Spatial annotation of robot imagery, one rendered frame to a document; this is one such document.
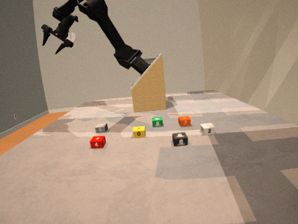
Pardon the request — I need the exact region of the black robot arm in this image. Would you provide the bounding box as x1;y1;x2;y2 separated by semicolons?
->
52;0;151;76

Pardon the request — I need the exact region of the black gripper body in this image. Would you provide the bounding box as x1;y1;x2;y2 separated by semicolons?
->
41;22;74;48

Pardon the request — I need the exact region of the green block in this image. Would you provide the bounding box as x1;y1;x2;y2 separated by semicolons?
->
152;117;163;127

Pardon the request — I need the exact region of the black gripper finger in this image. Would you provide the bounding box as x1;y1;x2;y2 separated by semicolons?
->
55;43;68;54
42;31;51;46

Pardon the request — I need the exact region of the red block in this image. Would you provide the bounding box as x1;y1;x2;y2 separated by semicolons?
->
90;136;106;148

